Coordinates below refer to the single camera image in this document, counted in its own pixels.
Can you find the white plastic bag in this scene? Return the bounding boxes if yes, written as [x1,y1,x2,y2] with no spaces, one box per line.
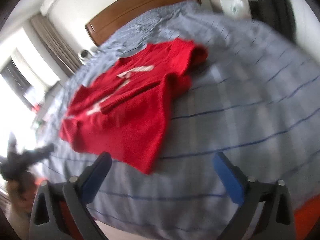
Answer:
[230,0,245,18]

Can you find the brown wooden headboard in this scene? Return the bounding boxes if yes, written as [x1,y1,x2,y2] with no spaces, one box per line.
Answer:
[85,0,201,47]

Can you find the red knit sweater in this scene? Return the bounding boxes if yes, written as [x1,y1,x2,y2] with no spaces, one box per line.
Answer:
[59,38,208,174]

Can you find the beige curtain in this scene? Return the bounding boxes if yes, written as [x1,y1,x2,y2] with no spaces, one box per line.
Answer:
[29,14,82,77]

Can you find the black and blue jacket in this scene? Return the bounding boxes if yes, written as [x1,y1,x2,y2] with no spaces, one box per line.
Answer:
[249,0,296,42]

